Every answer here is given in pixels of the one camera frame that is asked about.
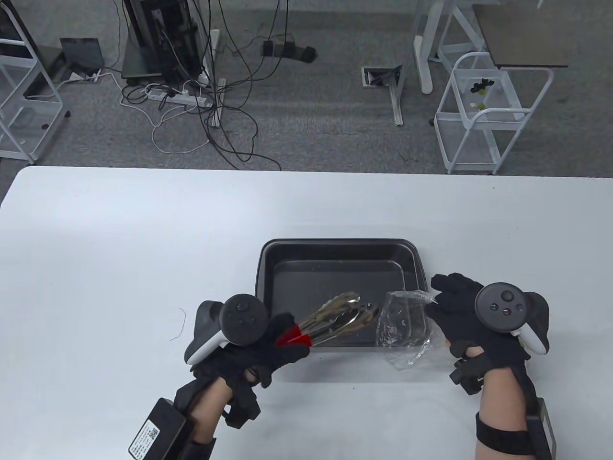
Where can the person's left hand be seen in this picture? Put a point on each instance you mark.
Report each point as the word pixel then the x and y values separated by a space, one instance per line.
pixel 244 359

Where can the person's right hand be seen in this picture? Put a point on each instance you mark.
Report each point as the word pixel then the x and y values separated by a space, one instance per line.
pixel 455 311

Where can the clear plastic bakery bag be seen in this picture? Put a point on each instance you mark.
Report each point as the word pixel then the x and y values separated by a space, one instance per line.
pixel 404 326

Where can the person's right forearm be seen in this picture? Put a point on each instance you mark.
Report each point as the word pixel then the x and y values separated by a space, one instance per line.
pixel 500 397

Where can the person's left forearm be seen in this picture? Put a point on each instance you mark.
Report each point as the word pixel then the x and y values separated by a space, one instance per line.
pixel 213 407

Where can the thin loose thread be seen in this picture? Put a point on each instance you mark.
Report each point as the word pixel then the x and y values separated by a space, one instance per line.
pixel 185 320

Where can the black metal baking tray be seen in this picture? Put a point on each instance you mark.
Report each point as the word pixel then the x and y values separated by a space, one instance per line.
pixel 311 287

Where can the black wrist sensor box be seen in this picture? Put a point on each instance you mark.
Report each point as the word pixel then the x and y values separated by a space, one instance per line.
pixel 543 431
pixel 163 426

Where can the small green white object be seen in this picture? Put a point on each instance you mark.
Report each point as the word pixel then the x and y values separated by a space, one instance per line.
pixel 480 106

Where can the small black object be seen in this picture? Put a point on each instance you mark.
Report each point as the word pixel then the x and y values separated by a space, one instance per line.
pixel 481 86

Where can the floor outlet box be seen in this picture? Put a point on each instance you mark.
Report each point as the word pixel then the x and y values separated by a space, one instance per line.
pixel 380 76

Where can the white power strip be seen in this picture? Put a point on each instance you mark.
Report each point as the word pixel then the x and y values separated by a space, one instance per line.
pixel 182 98

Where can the brown desk board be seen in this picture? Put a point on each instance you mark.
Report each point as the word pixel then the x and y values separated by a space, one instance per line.
pixel 522 38

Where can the black power adapter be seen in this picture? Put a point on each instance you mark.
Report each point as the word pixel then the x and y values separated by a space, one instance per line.
pixel 287 50

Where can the black equipment stand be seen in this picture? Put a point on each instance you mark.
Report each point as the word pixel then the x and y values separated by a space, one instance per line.
pixel 158 43

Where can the white metal rack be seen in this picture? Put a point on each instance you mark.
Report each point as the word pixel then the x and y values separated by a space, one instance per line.
pixel 48 76

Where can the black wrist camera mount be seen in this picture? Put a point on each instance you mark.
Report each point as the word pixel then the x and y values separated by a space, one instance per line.
pixel 242 417
pixel 467 378

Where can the white desk frame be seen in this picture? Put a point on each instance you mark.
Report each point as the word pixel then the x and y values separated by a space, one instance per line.
pixel 424 57

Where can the white metal floor rail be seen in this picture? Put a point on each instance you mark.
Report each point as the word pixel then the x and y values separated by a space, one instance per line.
pixel 218 76

